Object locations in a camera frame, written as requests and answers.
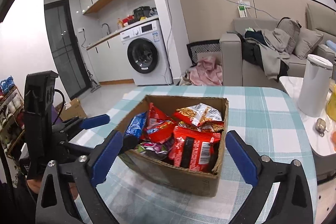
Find grey cushion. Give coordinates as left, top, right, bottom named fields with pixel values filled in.
left=277, top=17, right=302, bottom=55

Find plaid teal tablecloth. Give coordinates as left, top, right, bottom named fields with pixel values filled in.
left=73, top=85, right=317, bottom=223

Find black rice cooker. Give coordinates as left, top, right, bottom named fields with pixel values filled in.
left=133, top=6, right=151, bottom=21

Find white washing machine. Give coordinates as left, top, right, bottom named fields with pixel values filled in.
left=120, top=19, right=173, bottom=86

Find blue cookie packet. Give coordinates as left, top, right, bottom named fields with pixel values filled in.
left=124, top=112, right=147, bottom=139

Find small cardboard box on floor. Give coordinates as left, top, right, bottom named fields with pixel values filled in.
left=60, top=98, right=87, bottom=121

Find orange peels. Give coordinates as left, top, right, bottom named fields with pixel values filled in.
left=331, top=131, right=336, bottom=145

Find purple candy bag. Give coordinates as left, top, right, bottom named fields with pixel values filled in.
left=135, top=141, right=169, bottom=155

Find pink cloth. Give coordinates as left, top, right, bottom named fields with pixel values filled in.
left=189, top=56, right=223, bottom=86

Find yellow plastic bag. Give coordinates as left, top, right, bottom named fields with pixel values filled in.
left=326, top=85, right=336, bottom=121

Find white red noodle packet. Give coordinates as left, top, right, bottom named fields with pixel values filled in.
left=173, top=103, right=225, bottom=132

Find white side table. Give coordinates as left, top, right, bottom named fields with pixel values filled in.
left=280, top=76, right=335, bottom=184

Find SF cardboard box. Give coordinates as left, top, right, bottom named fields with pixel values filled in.
left=116, top=95, right=229, bottom=197

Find red chips bag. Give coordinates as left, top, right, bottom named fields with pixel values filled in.
left=145, top=102, right=173, bottom=134

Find person's left hand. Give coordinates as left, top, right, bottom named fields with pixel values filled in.
left=26, top=179, right=79, bottom=200

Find black glass door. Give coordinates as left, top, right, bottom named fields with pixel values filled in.
left=45, top=0, right=90, bottom=100

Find white cylindrical bin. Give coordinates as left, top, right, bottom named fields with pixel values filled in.
left=297, top=54, right=333, bottom=118

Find red dark-window snack pack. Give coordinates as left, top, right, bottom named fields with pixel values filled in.
left=169, top=126, right=221, bottom=173

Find black patterned basket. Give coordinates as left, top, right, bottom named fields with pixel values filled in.
left=187, top=39, right=222, bottom=66

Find grey clothes pile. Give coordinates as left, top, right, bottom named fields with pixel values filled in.
left=241, top=28, right=290, bottom=81

